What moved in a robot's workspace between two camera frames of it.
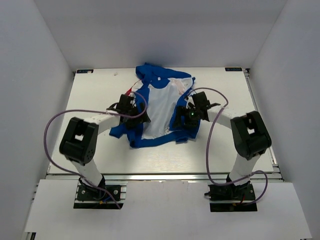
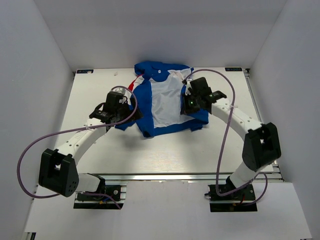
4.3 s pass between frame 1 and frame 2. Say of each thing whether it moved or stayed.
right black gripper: moved
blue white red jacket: moved
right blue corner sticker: stayed
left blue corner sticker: stayed
